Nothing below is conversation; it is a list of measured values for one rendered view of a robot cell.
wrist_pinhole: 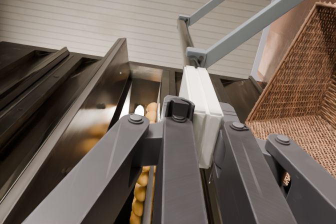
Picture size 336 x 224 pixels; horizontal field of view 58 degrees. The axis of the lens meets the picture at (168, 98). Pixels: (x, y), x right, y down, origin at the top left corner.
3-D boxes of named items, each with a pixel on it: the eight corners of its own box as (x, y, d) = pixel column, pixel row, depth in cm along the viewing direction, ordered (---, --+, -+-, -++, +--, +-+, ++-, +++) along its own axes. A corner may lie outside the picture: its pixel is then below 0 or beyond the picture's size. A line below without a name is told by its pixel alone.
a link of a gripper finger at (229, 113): (226, 149, 12) (298, 160, 12) (210, 100, 17) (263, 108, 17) (218, 179, 13) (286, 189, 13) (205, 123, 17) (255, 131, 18)
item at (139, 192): (136, 249, 148) (125, 248, 147) (144, 185, 192) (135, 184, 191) (154, 142, 125) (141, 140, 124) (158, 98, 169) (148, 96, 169)
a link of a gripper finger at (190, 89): (195, 168, 15) (179, 166, 15) (187, 107, 21) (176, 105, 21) (208, 112, 13) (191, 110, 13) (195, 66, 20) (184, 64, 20)
